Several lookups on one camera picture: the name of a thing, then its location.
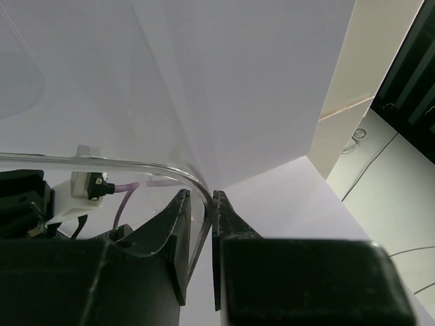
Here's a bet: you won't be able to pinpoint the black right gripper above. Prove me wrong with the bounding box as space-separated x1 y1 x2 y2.
1 169 54 239

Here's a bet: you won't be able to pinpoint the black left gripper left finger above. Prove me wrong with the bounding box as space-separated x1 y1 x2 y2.
1 189 190 325

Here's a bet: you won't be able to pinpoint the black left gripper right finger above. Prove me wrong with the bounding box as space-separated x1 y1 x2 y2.
212 191 417 325

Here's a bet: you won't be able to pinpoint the clear plastic containers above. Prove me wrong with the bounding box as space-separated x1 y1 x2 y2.
1 1 211 270

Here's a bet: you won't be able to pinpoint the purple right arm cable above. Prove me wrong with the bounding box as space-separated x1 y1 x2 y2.
111 179 179 232

